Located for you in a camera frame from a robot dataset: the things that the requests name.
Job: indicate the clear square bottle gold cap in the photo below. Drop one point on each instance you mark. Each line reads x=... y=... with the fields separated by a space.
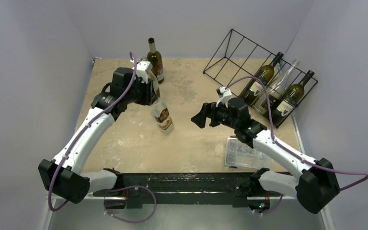
x=162 y=117

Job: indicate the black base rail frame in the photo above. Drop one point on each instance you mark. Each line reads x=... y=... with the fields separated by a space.
x=133 y=190

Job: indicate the dark green bottle front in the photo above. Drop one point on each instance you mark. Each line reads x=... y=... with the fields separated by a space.
x=289 y=99

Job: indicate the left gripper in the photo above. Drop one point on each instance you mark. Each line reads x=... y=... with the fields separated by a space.
x=149 y=96

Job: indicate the dark green bottle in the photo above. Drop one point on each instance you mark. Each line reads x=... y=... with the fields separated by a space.
x=265 y=73
x=289 y=99

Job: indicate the tall clear glass bottle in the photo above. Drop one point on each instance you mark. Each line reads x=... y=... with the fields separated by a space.
x=155 y=82

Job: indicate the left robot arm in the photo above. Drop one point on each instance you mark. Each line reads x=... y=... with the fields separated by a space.
x=63 y=175

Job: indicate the clear glass bottle short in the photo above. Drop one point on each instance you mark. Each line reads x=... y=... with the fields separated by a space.
x=275 y=89

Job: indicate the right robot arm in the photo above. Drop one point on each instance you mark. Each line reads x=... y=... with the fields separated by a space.
x=312 y=182

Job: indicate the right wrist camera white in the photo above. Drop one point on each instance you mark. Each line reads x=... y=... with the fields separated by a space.
x=224 y=94

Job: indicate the clear plastic screw box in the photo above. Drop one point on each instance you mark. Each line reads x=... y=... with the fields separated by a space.
x=240 y=155

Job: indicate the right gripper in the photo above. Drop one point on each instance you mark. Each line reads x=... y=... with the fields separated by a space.
x=214 y=115

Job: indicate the black wire wine rack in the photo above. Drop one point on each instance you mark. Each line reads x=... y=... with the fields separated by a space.
x=239 y=56

